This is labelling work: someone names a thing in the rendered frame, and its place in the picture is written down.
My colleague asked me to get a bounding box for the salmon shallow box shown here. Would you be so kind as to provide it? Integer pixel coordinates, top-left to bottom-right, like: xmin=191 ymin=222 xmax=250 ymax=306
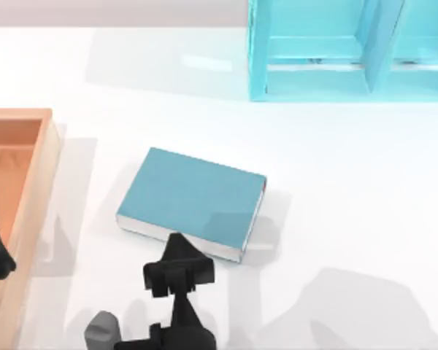
xmin=0 ymin=108 xmax=64 ymax=350

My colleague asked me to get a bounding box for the light blue rack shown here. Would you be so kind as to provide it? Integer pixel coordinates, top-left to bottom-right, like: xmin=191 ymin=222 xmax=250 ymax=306
xmin=247 ymin=0 xmax=438 ymax=103

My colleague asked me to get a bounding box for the teal book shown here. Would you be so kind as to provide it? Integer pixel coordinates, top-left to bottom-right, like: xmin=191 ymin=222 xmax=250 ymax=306
xmin=115 ymin=147 xmax=268 ymax=264

